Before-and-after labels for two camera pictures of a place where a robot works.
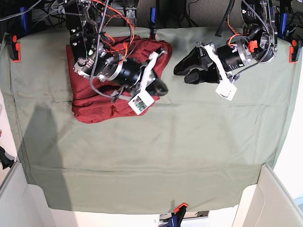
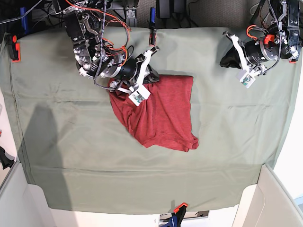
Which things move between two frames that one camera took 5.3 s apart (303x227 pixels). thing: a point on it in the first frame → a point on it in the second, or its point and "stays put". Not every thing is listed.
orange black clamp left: (14, 48) stays put
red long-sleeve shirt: (90, 106) → (164, 119)
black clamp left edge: (6, 162) stays put
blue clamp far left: (24, 18) stays put
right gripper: (226, 59) → (253, 51)
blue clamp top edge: (153, 28) stays put
